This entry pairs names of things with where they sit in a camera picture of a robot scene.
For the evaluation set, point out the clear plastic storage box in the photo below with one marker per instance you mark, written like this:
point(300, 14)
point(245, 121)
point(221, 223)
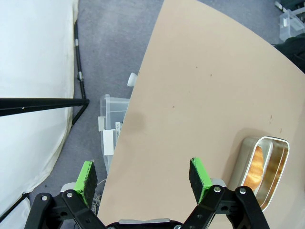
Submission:
point(289, 26)

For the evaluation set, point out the rectangular steel container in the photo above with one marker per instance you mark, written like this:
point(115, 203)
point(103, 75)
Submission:
point(240, 167)

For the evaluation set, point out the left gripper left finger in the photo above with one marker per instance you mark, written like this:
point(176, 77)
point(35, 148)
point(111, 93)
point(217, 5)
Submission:
point(85, 181)

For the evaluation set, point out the clear storage box white label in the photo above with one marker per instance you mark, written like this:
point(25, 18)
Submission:
point(112, 107)

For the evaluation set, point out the black clothing pile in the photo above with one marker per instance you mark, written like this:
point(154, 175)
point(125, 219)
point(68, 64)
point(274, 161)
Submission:
point(295, 52)

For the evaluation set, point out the white table foot cap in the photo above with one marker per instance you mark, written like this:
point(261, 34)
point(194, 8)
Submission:
point(132, 80)

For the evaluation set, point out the black backdrop stand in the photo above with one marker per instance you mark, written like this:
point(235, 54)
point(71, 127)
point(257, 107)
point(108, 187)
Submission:
point(47, 105)

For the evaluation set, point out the white backdrop sheet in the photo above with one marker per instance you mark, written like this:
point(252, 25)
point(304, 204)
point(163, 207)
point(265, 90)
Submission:
point(35, 59)

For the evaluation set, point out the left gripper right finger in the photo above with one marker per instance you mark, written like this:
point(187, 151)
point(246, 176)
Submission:
point(200, 179)

